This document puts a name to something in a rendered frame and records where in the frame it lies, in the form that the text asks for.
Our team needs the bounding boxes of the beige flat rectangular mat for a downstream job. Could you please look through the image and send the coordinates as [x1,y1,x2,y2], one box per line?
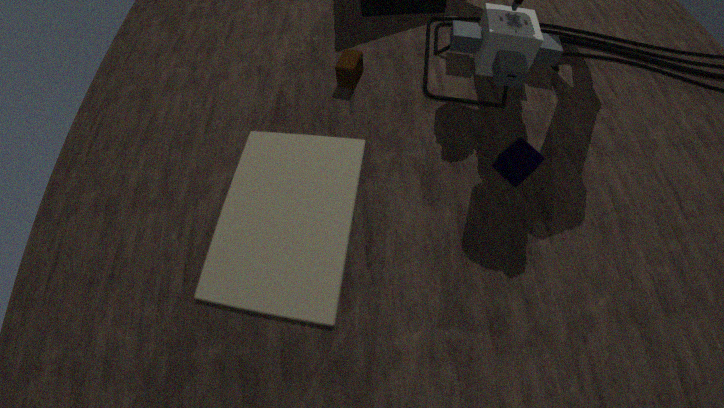
[194,131,366,327]

